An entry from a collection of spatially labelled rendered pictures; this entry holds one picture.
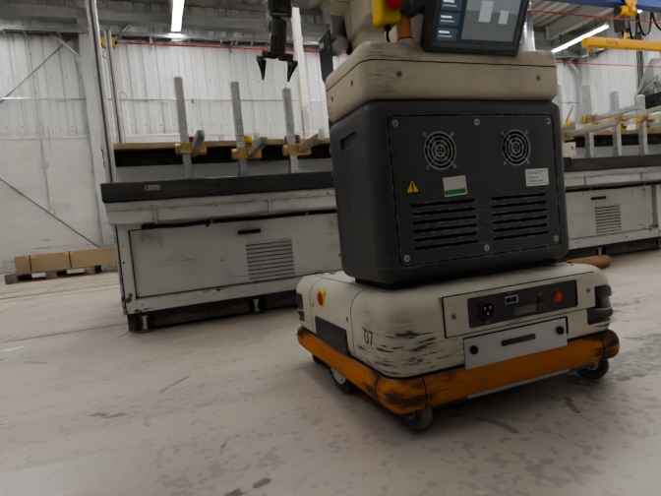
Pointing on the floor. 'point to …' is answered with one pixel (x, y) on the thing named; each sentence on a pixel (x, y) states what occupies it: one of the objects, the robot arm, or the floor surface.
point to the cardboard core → (593, 261)
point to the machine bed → (310, 237)
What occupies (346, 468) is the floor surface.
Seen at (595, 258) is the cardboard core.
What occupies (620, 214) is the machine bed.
